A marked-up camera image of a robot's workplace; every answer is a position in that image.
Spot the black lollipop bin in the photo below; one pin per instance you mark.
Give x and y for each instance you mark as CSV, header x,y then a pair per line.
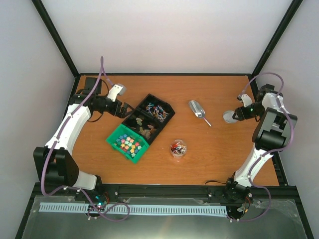
x,y
157,108

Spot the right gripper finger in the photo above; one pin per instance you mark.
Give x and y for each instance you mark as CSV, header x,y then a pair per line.
x,y
235,118
235,114

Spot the black popsicle candy bin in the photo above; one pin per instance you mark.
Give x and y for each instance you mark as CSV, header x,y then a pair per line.
x,y
144,125

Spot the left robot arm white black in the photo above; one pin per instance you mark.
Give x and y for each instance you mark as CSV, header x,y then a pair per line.
x,y
54,162

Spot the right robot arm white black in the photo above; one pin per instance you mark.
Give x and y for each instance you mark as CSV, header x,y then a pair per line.
x,y
274,131

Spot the green plastic bin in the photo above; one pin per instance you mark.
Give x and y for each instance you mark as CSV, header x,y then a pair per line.
x,y
128,143

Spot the light blue cable duct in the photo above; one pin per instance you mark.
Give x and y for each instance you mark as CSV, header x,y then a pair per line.
x,y
138,210

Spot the black frame rail front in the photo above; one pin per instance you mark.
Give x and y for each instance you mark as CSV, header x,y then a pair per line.
x,y
120,192

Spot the metal scoop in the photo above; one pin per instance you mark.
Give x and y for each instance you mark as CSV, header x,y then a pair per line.
x,y
198,110

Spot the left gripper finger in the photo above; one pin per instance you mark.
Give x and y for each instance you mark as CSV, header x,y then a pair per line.
x,y
127,106
124,114

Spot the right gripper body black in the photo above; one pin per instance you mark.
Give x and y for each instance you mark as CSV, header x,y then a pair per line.
x,y
251,113

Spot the clear plastic jar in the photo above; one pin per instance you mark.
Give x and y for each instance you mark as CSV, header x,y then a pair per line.
x,y
178,148

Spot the metal jar lid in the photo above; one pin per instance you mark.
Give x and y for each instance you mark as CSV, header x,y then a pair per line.
x,y
228,117

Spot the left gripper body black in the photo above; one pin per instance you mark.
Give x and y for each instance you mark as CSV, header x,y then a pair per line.
x,y
114,110

